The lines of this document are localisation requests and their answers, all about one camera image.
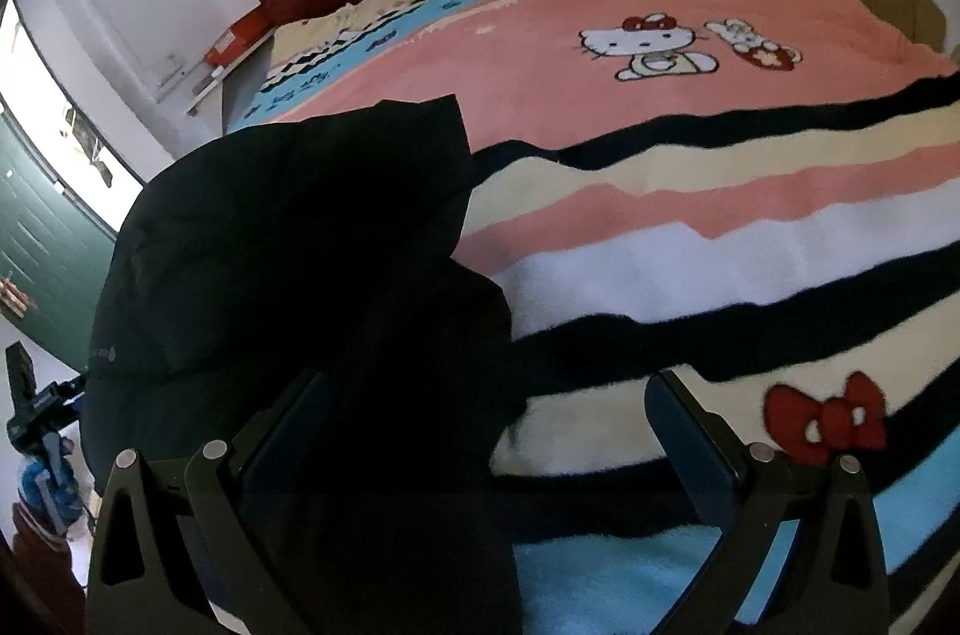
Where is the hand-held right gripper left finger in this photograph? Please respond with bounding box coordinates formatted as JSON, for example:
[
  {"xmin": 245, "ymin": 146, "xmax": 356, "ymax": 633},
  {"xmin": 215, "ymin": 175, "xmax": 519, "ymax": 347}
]
[{"xmin": 85, "ymin": 369, "xmax": 333, "ymax": 635}]

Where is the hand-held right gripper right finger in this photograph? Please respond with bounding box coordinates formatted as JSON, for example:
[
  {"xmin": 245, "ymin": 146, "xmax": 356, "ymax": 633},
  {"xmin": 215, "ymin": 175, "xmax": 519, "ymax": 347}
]
[{"xmin": 643, "ymin": 369, "xmax": 891, "ymax": 635}]

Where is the black puffer jacket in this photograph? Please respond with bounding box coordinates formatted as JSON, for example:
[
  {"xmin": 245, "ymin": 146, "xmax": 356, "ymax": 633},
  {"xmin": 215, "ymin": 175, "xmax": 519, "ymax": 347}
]
[{"xmin": 81, "ymin": 95, "xmax": 530, "ymax": 635}]

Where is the blue object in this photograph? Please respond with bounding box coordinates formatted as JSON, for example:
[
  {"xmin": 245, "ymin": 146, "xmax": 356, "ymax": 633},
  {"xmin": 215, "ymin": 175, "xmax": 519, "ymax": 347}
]
[{"xmin": 16, "ymin": 436, "xmax": 80, "ymax": 527}]

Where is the black device on stand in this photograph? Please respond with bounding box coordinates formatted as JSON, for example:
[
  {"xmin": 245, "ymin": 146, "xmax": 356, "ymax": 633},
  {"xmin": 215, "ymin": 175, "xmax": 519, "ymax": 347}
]
[{"xmin": 6, "ymin": 342, "xmax": 85, "ymax": 456}]

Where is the red door ornament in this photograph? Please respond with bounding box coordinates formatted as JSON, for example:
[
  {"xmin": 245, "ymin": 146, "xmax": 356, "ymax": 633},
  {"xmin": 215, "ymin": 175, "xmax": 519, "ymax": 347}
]
[{"xmin": 0, "ymin": 279, "xmax": 35, "ymax": 315}]

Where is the green door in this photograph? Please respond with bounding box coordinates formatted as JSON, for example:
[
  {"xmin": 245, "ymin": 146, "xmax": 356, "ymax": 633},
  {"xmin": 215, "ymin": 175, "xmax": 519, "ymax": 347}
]
[{"xmin": 0, "ymin": 99, "xmax": 121, "ymax": 374}]

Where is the striped cartoon printed blanket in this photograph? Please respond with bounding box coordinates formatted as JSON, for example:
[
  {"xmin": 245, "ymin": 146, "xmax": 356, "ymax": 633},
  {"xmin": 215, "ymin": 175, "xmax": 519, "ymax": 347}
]
[{"xmin": 225, "ymin": 0, "xmax": 960, "ymax": 635}]

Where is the orange box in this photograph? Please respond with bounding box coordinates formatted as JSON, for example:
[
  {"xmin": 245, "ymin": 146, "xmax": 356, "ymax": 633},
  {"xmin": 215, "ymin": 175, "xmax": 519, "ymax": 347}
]
[{"xmin": 206, "ymin": 9, "xmax": 275, "ymax": 68}]

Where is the wall poster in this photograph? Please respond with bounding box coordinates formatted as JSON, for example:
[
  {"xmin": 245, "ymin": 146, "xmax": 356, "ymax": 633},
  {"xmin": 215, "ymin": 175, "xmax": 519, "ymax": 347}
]
[{"xmin": 66, "ymin": 109, "xmax": 113, "ymax": 186}]

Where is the grey wall shelf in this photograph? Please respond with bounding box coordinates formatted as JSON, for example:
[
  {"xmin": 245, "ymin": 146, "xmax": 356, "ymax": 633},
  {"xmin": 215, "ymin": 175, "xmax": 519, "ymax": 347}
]
[{"xmin": 186, "ymin": 35, "xmax": 275, "ymax": 115}]

